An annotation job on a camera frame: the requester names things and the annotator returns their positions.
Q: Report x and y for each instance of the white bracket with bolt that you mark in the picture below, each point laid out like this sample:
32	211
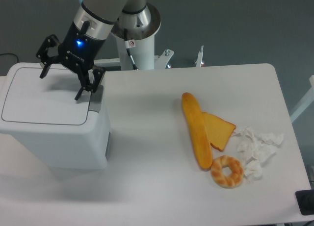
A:
163	61

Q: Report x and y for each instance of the white frame bar right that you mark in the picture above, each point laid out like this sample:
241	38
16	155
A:
304	103

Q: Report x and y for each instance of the white clamp post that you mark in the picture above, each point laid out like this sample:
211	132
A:
199	61

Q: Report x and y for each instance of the white trash can lid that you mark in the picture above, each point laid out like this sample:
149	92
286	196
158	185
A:
26	98

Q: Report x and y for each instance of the braided ring bread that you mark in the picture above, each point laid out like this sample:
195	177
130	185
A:
227	171

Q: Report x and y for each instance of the crumpled white tissue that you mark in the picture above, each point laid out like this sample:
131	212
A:
256	149

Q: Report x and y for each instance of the black device at edge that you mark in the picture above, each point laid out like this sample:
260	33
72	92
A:
305	200

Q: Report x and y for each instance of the white trash can body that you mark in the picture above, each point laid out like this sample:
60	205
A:
64	146

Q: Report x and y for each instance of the long yellow baguette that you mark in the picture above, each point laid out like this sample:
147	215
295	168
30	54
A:
198	132

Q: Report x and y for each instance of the grey bin push button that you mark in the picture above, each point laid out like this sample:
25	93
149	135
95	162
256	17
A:
95	102

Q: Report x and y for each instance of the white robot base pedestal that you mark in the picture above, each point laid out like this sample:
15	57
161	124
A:
141	52

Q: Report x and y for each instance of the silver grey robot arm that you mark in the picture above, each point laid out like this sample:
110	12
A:
133	23

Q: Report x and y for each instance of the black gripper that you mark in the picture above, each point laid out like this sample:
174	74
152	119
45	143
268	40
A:
77	53

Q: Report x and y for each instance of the orange toast slice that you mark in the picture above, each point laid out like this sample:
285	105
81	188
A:
219	130

